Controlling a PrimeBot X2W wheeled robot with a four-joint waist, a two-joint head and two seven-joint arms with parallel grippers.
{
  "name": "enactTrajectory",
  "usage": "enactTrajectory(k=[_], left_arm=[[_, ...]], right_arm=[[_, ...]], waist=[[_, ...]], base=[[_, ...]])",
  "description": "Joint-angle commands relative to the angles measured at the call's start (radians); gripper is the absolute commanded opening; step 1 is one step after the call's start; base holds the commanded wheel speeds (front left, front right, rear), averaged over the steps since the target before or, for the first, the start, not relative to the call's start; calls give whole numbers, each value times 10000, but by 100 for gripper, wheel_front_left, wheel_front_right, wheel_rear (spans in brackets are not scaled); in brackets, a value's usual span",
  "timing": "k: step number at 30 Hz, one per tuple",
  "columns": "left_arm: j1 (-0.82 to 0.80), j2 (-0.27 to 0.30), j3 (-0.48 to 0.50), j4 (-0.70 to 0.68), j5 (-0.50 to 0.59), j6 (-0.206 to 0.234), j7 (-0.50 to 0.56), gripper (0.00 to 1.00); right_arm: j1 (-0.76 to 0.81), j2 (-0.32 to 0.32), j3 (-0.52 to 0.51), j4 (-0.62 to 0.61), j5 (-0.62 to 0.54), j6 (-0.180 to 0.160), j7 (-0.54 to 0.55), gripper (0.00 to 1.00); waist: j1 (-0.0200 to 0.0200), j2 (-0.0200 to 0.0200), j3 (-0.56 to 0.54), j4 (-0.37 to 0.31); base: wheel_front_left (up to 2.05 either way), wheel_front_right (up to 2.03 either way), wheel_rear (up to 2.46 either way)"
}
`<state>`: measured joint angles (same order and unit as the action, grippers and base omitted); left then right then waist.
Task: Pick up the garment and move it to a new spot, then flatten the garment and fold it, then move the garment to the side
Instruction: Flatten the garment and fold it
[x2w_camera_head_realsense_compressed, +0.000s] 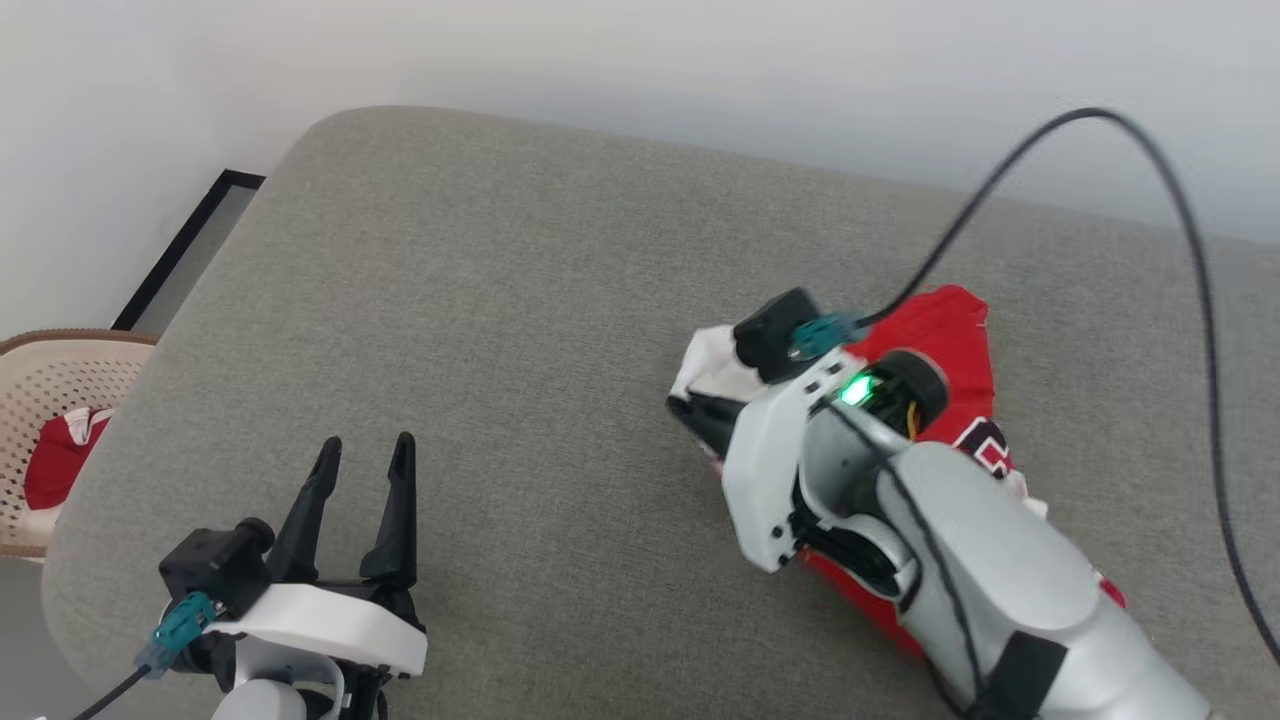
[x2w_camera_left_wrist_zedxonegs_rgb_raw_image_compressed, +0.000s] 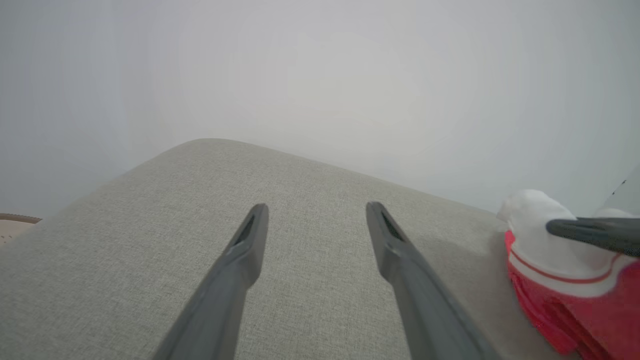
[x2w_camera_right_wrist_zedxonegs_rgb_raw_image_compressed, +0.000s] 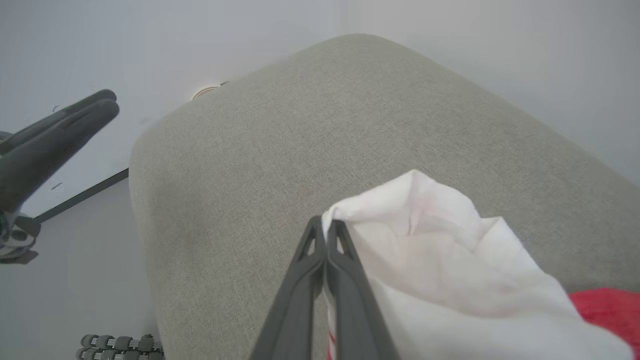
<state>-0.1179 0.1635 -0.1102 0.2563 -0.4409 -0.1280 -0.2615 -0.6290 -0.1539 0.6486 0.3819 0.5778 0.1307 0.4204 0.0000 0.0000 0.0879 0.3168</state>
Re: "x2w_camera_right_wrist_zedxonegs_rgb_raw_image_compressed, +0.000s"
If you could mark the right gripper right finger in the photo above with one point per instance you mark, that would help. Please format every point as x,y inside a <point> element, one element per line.
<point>355,310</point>

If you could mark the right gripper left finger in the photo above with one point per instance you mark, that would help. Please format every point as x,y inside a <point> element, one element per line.
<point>295,300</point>

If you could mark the red white jersey shirt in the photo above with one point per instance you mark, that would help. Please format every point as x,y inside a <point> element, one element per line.
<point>450,280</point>

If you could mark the dark grey baseboard strip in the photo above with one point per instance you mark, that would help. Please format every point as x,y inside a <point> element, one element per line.
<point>80,196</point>

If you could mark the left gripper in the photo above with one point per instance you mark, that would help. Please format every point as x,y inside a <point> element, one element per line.
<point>17,235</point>

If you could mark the round white floor disc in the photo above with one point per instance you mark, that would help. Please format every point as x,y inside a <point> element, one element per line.
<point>204,92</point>

